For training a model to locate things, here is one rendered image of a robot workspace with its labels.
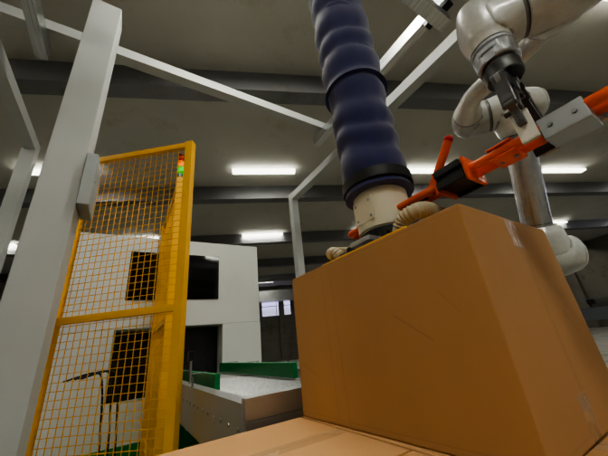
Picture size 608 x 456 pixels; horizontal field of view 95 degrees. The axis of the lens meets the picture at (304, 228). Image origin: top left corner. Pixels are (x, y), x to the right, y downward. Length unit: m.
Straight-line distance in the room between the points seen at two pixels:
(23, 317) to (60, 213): 0.47
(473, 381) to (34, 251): 1.63
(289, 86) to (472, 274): 3.63
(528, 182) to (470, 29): 0.70
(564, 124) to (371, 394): 0.65
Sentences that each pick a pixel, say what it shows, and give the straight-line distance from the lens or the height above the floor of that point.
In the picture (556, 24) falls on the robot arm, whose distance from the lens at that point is 0.98.
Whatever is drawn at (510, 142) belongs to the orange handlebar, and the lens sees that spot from 0.73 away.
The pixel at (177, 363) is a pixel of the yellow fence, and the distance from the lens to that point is 1.66.
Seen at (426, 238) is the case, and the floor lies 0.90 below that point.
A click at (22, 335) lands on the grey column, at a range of 1.61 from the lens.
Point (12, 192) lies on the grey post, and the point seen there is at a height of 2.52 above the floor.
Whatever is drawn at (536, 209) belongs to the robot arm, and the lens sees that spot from 1.41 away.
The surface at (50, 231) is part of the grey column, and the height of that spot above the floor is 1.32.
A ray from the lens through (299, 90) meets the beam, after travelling 3.94.
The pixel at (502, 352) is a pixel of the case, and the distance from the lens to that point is 0.54.
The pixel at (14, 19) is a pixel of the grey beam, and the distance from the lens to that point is 3.43.
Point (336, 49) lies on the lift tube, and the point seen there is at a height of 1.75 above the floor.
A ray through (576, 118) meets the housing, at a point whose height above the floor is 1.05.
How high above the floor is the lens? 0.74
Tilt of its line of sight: 22 degrees up
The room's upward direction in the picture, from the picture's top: 6 degrees counter-clockwise
